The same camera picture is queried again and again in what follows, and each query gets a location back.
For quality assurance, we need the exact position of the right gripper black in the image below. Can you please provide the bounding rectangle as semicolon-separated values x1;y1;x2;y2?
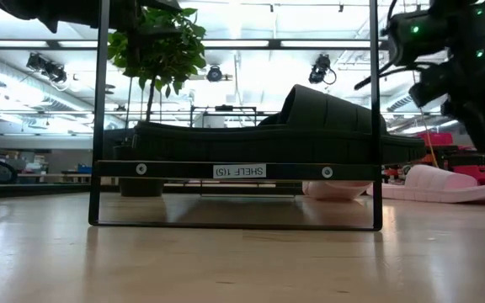
387;8;452;66

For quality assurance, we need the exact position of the pink slide sandal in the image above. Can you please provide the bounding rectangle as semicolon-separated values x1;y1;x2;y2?
372;163;485;205
301;179;374;201

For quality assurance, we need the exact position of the black slide sandal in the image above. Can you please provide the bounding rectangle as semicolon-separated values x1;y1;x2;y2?
131;82;428;166

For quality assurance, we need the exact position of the red plastic bin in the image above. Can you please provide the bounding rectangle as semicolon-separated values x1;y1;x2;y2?
414;132;454;146

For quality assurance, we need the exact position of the black metal background rig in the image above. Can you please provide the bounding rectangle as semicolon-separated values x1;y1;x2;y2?
189;104;281;128

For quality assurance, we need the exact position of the round black ceiling spotlight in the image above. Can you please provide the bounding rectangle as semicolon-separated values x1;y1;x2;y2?
206;65;224;83

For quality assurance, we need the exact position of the green potted plant black pot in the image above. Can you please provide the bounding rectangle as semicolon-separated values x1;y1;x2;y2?
107;6;207;198

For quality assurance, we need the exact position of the black double ceiling spotlight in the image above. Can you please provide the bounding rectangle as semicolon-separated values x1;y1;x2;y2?
26;52;67;84

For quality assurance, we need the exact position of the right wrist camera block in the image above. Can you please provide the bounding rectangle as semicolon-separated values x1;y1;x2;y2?
408;66;449;109

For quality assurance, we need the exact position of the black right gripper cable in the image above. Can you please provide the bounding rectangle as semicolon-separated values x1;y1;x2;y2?
354;62;395;90

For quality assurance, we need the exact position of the black ceiling spotlight with cable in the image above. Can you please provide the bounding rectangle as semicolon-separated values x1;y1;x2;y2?
307;53;338;86

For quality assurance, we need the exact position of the black frame wooden shelf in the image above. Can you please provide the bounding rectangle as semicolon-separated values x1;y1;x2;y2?
88;0;384;231

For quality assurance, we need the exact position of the black aluminium table frame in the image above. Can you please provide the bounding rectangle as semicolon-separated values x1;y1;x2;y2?
0;183;305;198

